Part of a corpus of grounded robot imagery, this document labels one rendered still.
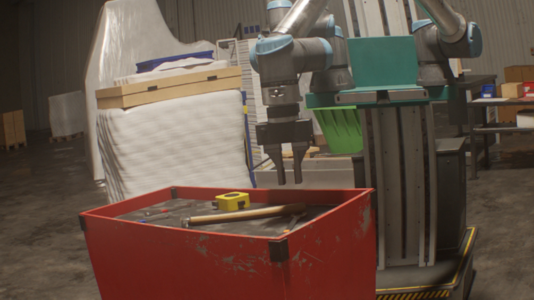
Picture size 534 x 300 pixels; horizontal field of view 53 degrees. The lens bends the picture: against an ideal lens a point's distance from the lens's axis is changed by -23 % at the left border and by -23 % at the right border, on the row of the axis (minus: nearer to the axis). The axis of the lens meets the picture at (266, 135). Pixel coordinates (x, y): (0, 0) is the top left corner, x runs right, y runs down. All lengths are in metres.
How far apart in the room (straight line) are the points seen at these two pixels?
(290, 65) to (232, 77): 3.92
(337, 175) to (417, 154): 1.88
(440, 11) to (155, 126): 3.28
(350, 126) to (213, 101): 1.11
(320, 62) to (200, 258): 0.58
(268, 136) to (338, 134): 3.98
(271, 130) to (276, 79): 0.13
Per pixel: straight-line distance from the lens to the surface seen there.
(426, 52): 2.53
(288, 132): 1.63
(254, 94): 6.15
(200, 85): 5.37
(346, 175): 4.62
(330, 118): 5.59
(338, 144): 5.66
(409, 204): 2.88
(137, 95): 5.11
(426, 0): 2.24
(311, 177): 4.75
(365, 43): 2.75
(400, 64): 2.71
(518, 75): 10.62
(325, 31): 2.36
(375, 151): 2.83
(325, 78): 2.64
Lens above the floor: 1.31
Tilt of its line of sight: 6 degrees down
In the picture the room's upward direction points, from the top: 7 degrees counter-clockwise
